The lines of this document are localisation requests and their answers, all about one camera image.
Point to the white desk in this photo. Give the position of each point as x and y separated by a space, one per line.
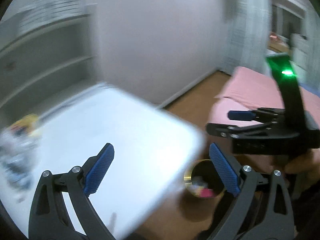
152 148

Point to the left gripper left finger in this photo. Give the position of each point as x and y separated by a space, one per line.
49 218

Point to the operator hand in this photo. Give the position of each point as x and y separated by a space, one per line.
307 163

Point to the black mount with green light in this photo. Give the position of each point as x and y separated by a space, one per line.
286 79

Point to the gold rimmed trash bin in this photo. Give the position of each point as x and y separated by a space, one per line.
202 180

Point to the grey green curtain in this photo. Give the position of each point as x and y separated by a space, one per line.
249 25

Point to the pink bed blanket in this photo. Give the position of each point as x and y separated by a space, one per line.
245 90

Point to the yellow snack packet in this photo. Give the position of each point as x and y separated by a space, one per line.
26 125

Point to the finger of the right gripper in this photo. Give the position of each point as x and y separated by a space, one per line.
241 115

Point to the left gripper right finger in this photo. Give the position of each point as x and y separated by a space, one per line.
254 205

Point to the clear crumpled plastic bag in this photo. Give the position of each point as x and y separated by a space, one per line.
18 159

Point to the white desk hutch shelf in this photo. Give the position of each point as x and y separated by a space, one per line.
46 55

